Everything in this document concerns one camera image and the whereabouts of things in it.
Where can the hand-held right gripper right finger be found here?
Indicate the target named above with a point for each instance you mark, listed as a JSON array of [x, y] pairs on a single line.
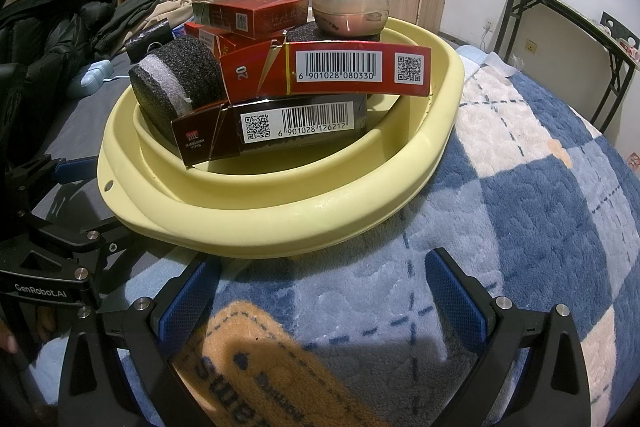
[[457, 302]]

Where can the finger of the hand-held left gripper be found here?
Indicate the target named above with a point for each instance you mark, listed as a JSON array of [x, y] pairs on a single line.
[[75, 243], [75, 170]]

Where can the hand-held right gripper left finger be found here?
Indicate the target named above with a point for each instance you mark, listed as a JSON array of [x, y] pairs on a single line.
[[185, 302]]

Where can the dark brown cigarette pack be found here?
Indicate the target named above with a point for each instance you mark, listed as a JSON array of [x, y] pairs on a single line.
[[200, 142]]

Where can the yellow plastic basin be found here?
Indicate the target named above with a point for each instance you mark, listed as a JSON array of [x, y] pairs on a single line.
[[300, 227]]

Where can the dark red cigarette pack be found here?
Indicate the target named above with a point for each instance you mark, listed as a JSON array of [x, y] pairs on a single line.
[[205, 34], [270, 14]]

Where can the red cigarette pack gold trim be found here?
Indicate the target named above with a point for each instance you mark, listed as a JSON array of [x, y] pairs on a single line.
[[250, 72]]

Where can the round container black knob lid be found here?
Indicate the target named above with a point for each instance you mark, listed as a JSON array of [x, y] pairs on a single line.
[[350, 7]]

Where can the person's left hand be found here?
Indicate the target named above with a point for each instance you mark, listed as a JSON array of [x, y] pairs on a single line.
[[46, 324]]

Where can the grey bed sheet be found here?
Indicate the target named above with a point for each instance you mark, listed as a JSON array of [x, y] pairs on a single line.
[[85, 122]]

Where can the light blue plastic device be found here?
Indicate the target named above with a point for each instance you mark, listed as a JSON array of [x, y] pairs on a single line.
[[87, 79]]

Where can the blue white checkered blanket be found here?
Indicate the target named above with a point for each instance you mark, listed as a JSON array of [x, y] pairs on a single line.
[[500, 217]]

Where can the black jacket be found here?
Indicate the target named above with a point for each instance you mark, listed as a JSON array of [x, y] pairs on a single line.
[[45, 37]]

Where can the black plastic packet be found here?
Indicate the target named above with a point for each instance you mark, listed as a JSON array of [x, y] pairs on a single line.
[[150, 39]]

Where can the dark foam block white stripe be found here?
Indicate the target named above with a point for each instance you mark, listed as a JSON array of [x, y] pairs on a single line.
[[200, 67]]

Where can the dark grey garment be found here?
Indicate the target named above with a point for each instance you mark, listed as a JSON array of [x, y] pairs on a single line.
[[130, 14]]

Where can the beige garment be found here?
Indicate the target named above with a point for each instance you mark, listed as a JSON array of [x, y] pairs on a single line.
[[175, 4]]

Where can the printed cardboard box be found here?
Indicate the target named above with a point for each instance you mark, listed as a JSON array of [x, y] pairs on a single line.
[[635, 161]]

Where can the plain dark foam block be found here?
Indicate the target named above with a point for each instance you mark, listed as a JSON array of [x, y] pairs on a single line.
[[305, 33]]

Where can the red white packet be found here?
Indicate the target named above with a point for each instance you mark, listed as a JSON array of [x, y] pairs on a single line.
[[631, 49]]

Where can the black frame table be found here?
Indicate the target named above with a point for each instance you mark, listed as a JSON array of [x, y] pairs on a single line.
[[612, 67]]

